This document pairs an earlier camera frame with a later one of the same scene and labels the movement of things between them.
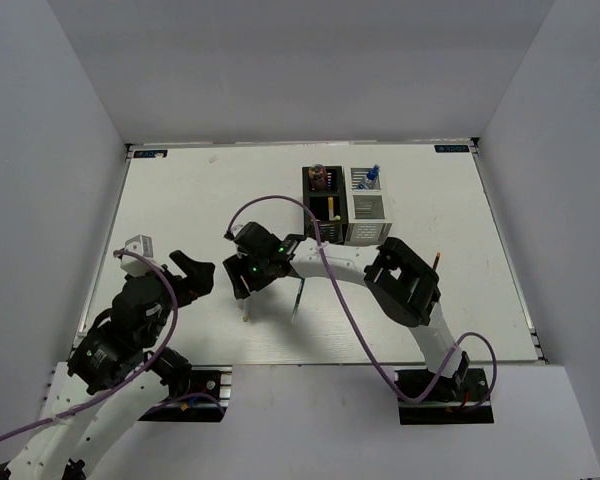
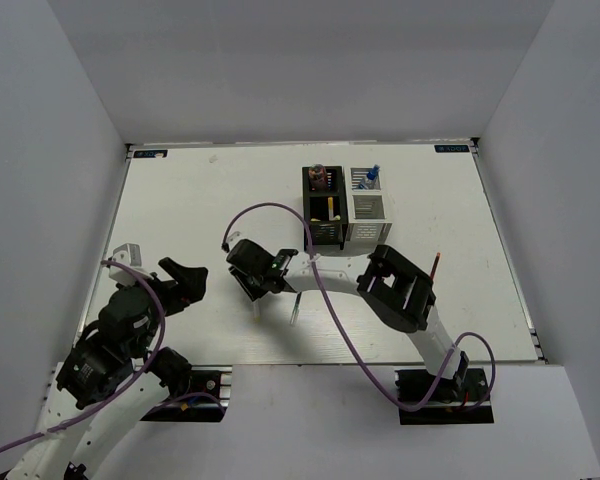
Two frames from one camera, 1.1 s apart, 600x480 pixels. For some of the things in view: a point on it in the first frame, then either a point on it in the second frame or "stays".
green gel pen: x=298 y=299 stays
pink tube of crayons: x=318 y=178 stays
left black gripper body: x=151 y=337 stays
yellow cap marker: x=244 y=306 -> x=257 y=312
